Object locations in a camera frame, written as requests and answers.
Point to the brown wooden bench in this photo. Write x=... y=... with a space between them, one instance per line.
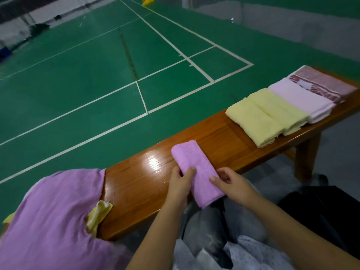
x=140 y=182

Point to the purple towel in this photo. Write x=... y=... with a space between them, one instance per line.
x=194 y=163
x=50 y=227

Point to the red patterned towel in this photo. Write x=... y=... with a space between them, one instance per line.
x=326 y=82

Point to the person's right forearm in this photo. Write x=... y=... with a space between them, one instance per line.
x=304 y=233

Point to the light pink towel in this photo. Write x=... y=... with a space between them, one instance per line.
x=301 y=99

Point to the person's left hand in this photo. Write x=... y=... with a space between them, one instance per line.
x=179 y=189

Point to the yellow white striped cloth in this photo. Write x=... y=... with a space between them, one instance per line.
x=98 y=216

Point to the person's right hand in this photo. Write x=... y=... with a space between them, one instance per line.
x=236 y=185

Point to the pale yellow towel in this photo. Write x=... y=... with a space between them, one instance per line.
x=253 y=122
x=278 y=109

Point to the person's grey trousers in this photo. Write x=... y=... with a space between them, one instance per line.
x=208 y=227

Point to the person's left forearm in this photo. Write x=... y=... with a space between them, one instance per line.
x=154 y=244

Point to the yellow net post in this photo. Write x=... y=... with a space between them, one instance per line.
x=148 y=1

